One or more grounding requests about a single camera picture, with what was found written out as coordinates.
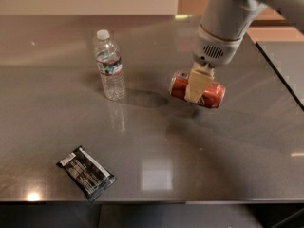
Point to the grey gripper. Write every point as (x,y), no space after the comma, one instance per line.
(213,49)

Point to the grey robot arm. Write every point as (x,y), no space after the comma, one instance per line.
(221,30)

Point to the black snack bar wrapper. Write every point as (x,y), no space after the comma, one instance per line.
(92,178)

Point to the red coke can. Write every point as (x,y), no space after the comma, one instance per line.
(210,98)

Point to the clear plastic water bottle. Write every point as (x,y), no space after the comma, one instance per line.
(109,61)

